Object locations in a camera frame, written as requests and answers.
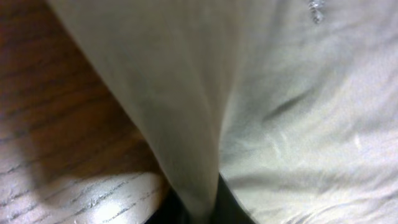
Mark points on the khaki green shorts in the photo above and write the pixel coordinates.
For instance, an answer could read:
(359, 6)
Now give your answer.
(293, 102)

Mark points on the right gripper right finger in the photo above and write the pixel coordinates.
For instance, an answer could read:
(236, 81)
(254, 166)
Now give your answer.
(227, 209)

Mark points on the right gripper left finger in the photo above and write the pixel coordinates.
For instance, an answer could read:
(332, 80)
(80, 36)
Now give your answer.
(171, 211)

